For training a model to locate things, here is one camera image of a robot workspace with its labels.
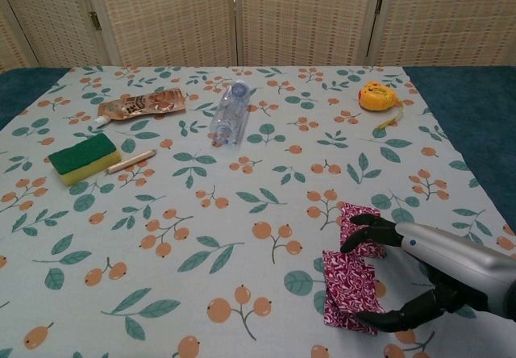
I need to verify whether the floral leaf berry tablecloth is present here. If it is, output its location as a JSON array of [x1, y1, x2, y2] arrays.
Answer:
[[0, 65, 516, 358]]

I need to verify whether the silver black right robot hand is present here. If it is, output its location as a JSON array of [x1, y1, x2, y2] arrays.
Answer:
[[339, 212, 516, 334]]

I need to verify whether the clear plastic water bottle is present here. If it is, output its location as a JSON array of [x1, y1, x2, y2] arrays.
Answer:
[[209, 79, 251, 149]]

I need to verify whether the red white patterned packet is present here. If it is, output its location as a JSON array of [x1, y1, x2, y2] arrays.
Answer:
[[321, 248, 383, 336]]

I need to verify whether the green yellow sponge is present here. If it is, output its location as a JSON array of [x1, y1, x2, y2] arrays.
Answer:
[[47, 133, 121, 186]]

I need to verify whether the orange foil snack pouch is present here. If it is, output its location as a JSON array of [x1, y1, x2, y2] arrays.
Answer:
[[95, 86, 187, 128]]

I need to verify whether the pink patterned pouch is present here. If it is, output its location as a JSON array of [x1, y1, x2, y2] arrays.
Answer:
[[339, 202, 387, 260]]

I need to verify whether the woven bamboo screen panel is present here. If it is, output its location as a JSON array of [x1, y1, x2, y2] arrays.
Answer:
[[0, 0, 112, 71], [364, 0, 516, 69], [0, 0, 36, 73], [80, 0, 239, 69], [233, 0, 390, 69]]

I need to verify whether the yellow tape measure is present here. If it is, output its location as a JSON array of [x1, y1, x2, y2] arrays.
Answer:
[[358, 81, 404, 131]]

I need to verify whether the light wooden pencil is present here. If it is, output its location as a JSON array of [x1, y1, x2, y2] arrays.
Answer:
[[106, 148, 157, 174]]

